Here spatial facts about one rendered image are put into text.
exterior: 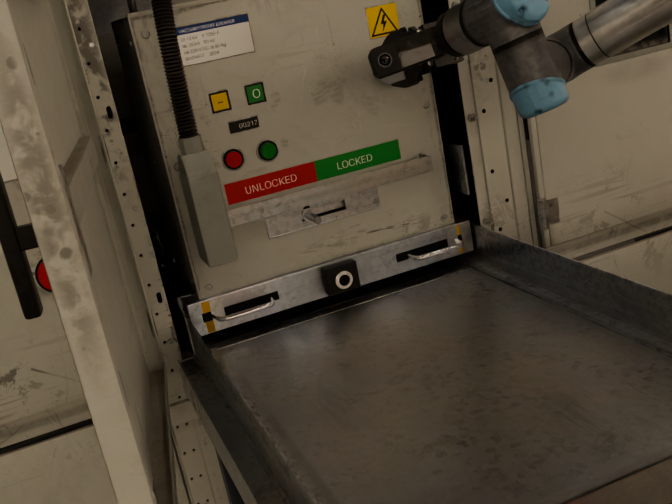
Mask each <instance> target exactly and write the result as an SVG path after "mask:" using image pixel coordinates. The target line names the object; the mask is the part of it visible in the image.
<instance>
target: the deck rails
mask: <svg viewBox="0 0 672 504"><path fill-rule="evenodd" d="M481 229H482V236H483V243H484V250H485V256H486V261H485V262H482V263H479V264H476V265H472V266H471V268H473V269H475V270H477V271H480V272H482V273H484V274H486V275H489V276H491V277H493V278H495V279H497V280H500V281H502V282H504V283H506V284H509V285H511V286H513V287H515V288H517V289H520V290H522V291H524V292H526V293H528V294H531V295H533V296H535V297H537V298H540V299H542V300H544V301H546V302H548V303H551V304H553V305H555V306H557V307H560V308H562V309H564V310H566V311H568V312H571V313H573V314H575V315H577V316H579V317H582V318H584V319H586V320H588V321H591V322H593V323H595V324H597V325H599V326H602V327H604V328H606V329H608V330H610V331H613V332H615V333H617V334H619V335H622V336H624V337H626V338H628V339H630V340H633V341H635V342H637V343H639V344H642V345H644V346H646V347H648V348H650V349H653V350H655V351H657V352H659V353H661V354H664V355H666V356H668V357H670V358H672V294H670V293H667V292H664V291H662V290H659V289H656V288H653V287H650V286H648V285H645V284H642V283H639V282H636V281H633V280H631V279H628V278H625V277H622V276H619V275H617V274H614V273H611V272H608V271H605V270H602V269H600V268H597V267H594V266H591V265H588V264H586V263H583V262H580V261H577V260H574V259H571V258H569V257H566V256H563V255H560V254H557V253H555V252H552V251H549V250H546V249H543V248H540V247H538V246H535V245H532V244H529V243H526V242H524V241H521V240H518V239H515V238H512V237H509V236H507V235H504V234H501V233H498V232H495V231H493V230H490V229H487V228H484V227H481ZM186 319H187V323H188V327H189V331H190V335H191V338H192V342H193V346H194V350H195V354H196V355H193V358H194V359H195V361H196V362H197V364H198V366H199V367H200V369H201V370H202V372H203V374H204V375H205V377H206V378H207V380H208V382H209V383H210V385H211V386H212V388H213V390H214V391H215V393H216V394H217V396H218V398H219V399H220V401H221V402H222V404H223V406H224V407H225V409H226V410H227V412H228V414H229V415H230V417H231V418H232V420H233V421H234V423H235V425H236V426H237V428H238V429H239V431H240V433H241V434H242V436H243V437H244V439H245V441H246V442H247V444H248V445H249V447H250V449H251V450H252V452H253V453H254V455H255V457H256V458H257V460H258V461H259V463H260V465H261V466H262V468H263V469H264V471H265V473H266V474H267V476H268V477H269V479H270V481H271V482H272V484H273V485H274V487H275V489H276V490H277V492H278V493H279V495H280V497H281V498H282V500H283V501H284V503H285V504H329V503H328V502H327V500H326V499H325V498H324V496H323V495H322V494H321V492H320V491H319V489H318V488H317V487H316V485H315V484H314V482H313V481H312V480H311V478H310V477H309V476H308V474H307V473H306V471H305V470H304V469H303V467H302V466H301V465H300V463H299V462H298V460H297V459H296V458H295V456H294V455H293V453H292V452H291V451H290V449H289V448H288V447H287V445H286V444H285V442H284V441H283V440H282V438H281V437H280V436H279V434H278V433H277V431H276V430H275V429H274V427H273V426H272V425H271V423H270V422H269V420H268V419H267V418H266V416H265V415H264V413H263V412H262V411H261V409H260V408H259V407H258V405H257V404H256V402H255V401H254V400H253V398H252V397H251V396H250V394H249V393H248V391H247V390H246V389H245V387H244V386H243V384H242V383H241V382H240V380H239V379H238V378H237V376H236V375H235V373H234V372H233V371H232V369H231V368H230V367H229V365H228V364H227V362H226V361H225V360H224V358H223V357H222V356H221V354H220V353H219V351H218V350H217V349H216V348H214V349H211V350H210V348H209V347H208V345H207V344H206V343H205V341H204V340H203V338H202V337H201V335H200V334H199V333H198V331H197V330H196V328H195V327H194V325H193V324H192V323H191V321H190V320H189V318H186Z"/></svg>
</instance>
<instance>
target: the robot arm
mask: <svg viewBox="0 0 672 504"><path fill-rule="evenodd" d="M460 1H461V3H459V4H456V5H455V6H453V7H451V8H450V9H449V10H447V11H446V12H445V13H443V14H441V15H440V16H439V18H438V20H437V21H435V22H431V23H427V24H423V25H421V26H420V27H418V29H417V28H416V27H414V26H412V27H409V28H408V31H407V29H406V27H402V28H400V29H399V30H397V31H394V32H392V33H390V34H389V35H388V36H387V37H386V38H385V40H384V42H383V44H382V45H381V46H378V47H376V48H373V49H372V50H371V51H370V52H369V54H368V60H369V63H370V66H371V69H372V74H373V75H374V78H375V79H376V80H378V81H380V82H382V83H384V84H387V85H392V86H395V87H401V88H407V87H411V86H414V85H417V84H418V83H419V82H420V81H423V77H422V75H424V74H428V73H430V70H431V69H432V70H434V72H438V71H441V70H445V69H447V68H449V67H451V66H453V65H455V64H457V63H459V62H461V61H463V60H464V57H463V56H465V55H470V54H473V53H475V52H477V51H479V50H481V49H483V48H485V47H488V46H489V45H490V48H491V50H492V53H493V55H494V58H495V60H496V63H497V65H498V67H499V70H500V72H501V75H502V77H503V80H504V82H505V84H506V87H507V89H508V92H509V94H510V95H509V97H510V100H511V101H512V102H513V103H514V105H515V107H516V109H517V111H518V113H519V115H520V116H521V117H522V118H524V119H529V118H532V117H535V116H538V115H541V114H543V113H545V112H548V111H550V110H552V109H555V108H557V107H559V106H561V105H562V104H564V103H566V102H567V100H568V98H569V94H568V91H567V88H566V83H568V82H570V81H572V80H573V79H575V78H576V77H577V76H579V75H581V74H582V73H584V72H586V71H588V70H589V69H591V68H593V67H595V66H596V65H598V64H599V63H601V62H603V61H604V60H606V59H608V58H610V57H612V56H613V55H615V54H617V53H619V52H620V51H622V50H624V49H626V48H627V47H629V46H631V45H633V44H635V43H636V42H638V41H640V40H642V39H643V38H645V37H647V36H649V35H650V34H652V33H654V32H656V31H658V30H659V29H661V28H663V27H665V26H666V25H668V24H670V23H672V0H607V1H605V2H604V3H602V4H600V5H599V6H597V7H596V8H594V9H592V10H591V11H589V12H587V13H586V14H584V15H583V16H581V17H579V18H578V19H576V20H574V21H573V22H572V23H570V24H568V25H566V26H564V27H563V28H561V29H560V30H558V31H556V32H555V33H553V34H551V35H549V36H547V37H546V36H545V34H544V32H543V29H542V26H541V23H540V21H541V20H542V19H543V18H544V17H545V16H546V14H547V12H548V9H549V2H548V0H460ZM455 57H459V58H458V59H457V60H454V59H455ZM435 69H436V70H435Z"/></svg>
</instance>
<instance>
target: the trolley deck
mask: <svg viewBox="0 0 672 504"><path fill-rule="evenodd" d="M218 351H219V353H220V354H221V356H222V357H223V358H224V360H225V361H226V362H227V364H228V365H229V367H230V368H231V369H232V371H233V372H234V373H235V375H236V376H237V378H238V379H239V380H240V382H241V383H242V384H243V386H244V387H245V389H246V390H247V391H248V393H249V394H250V396H251V397H252V398H253V400H254V401H255V402H256V404H257V405H258V407H259V408H260V409H261V411H262V412H263V413H264V415H265V416H266V418H267V419H268V420H269V422H270V423H271V425H272V426H273V427H274V429H275V430H276V431H277V433H278V434H279V436H280V437H281V438H282V440H283V441H284V442H285V444H286V445H287V447H288V448H289V449H290V451H291V452H292V453H293V455H294V456H295V458H296V459H297V460H298V462H299V463H300V465H301V466H302V467H303V469H304V470H305V471H306V473H307V474H308V476H309V477H310V478H311V480H312V481H313V482H314V484H315V485H316V487H317V488H318V489H319V491H320V492H321V494H322V495H323V496H324V498H325V499H326V500H327V502H328V503H329V504H671V503H672V358H670V357H668V356H666V355H664V354H661V353H659V352H657V351H655V350H653V349H650V348H648V347H646V346H644V345H642V344H639V343H637V342H635V341H633V340H630V339H628V338H626V337H624V336H622V335H619V334H617V333H615V332H613V331H610V330H608V329H606V328H604V327H602V326H599V325H597V324H595V323H593V322H591V321H588V320H586V319H584V318H582V317H579V316H577V315H575V314H573V313H571V312H568V311H566V310H564V309H562V308H560V307H557V306H555V305H553V304H551V303H548V302H546V301H544V300H542V299H540V298H537V297H535V296H533V295H531V294H528V293H526V292H524V291H522V290H520V289H517V288H515V287H513V286H511V285H509V284H506V283H504V282H502V281H500V280H497V279H495V278H493V277H491V276H489V275H486V274H484V273H482V272H480V271H477V270H475V269H473V268H470V269H467V270H464V271H461V272H458V273H454V274H451V275H448V276H445V277H442V278H439V279H436V280H433V281H430V282H426V283H423V284H420V285H417V286H414V287H411V288H408V289H405V290H402V291H399V292H395V293H392V294H389V295H386V296H383V297H380V298H377V299H374V300H371V301H368V302H364V303H361V304H358V305H355V306H352V307H349V308H346V309H343V310H340V311H337V312H333V313H330V314H327V315H324V316H321V317H318V318H315V319H312V320H309V321H306V322H302V323H299V324H296V325H293V326H290V327H287V328H284V329H281V330H278V331H274V332H271V333H268V334H265V335H262V336H259V337H256V338H253V339H250V340H247V341H243V342H240V343H237V344H234V345H231V346H228V347H225V348H222V349H219V350H218ZM177 363H178V367H179V371H180V374H181V378H182V382H183V385H184V389H185V393H186V395H187V397H188V398H189V400H190V402H191V404H192V406H193V408H194V410H195V412H196V413H197V415H198V417H199V419H200V421H201V423H202V425H203V426H204V428H205V430H206V432H207V434H208V436H209V438H210V439H211V441H212V443H213V445H214V447H215V449H216V451H217V453H218V454H219V456H220V458H221V460H222V462H223V464H224V466H225V467H226V469H227V471H228V473H229V475H230V477H231V479H232V480H233V482H234V484H235V486H236V488H237V490H238V492H239V494H240V495H241V497H242V499H243V501H244V503H245V504H285V503H284V501H283V500H282V498H281V497H280V495H279V493H278V492H277V490H276V489H275V487H274V485H273V484H272V482H271V481H270V479H269V477H268V476H267V474H266V473H265V471H264V469H263V468H262V466H261V465H260V463H259V461H258V460H257V458H256V457H255V455H254V453H253V452H252V450H251V449H250V447H249V445H248V444H247V442H246V441H245V439H244V437H243V436H242V434H241V433H240V431H239V429H238V428H237V426H236V425H235V423H234V421H233V420H232V418H231V417H230V415H229V414H228V412H227V410H226V409H225V407H224V406H223V404H222V402H221V401H220V399H219V398H218V396H217V394H216V393H215V391H214V390H213V388H212V386H211V385H210V383H209V382H208V380H207V378H206V377H205V375H204V374H203V372H202V370H201V369H200V367H199V366H198V364H197V362H196V361H195V359H194V358H191V359H188V360H185V361H181V362H179V360H177Z"/></svg>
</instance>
